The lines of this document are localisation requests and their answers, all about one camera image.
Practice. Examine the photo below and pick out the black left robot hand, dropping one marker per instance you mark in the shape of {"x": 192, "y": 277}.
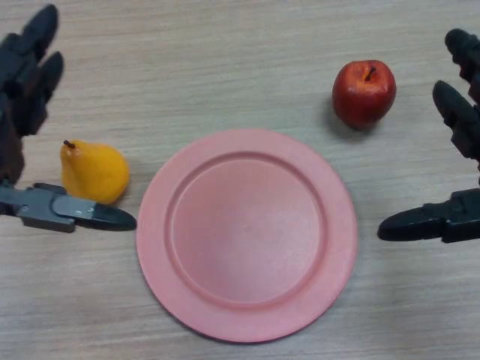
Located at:
{"x": 22, "y": 93}

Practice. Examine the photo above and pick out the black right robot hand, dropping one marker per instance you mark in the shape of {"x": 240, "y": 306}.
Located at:
{"x": 459, "y": 217}

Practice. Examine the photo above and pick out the red apple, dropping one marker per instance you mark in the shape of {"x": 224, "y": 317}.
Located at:
{"x": 360, "y": 99}

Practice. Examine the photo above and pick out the pink round plate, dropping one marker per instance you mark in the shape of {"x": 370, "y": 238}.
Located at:
{"x": 247, "y": 236}

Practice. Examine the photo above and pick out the yellow pear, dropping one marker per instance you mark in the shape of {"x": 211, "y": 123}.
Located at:
{"x": 95, "y": 172}

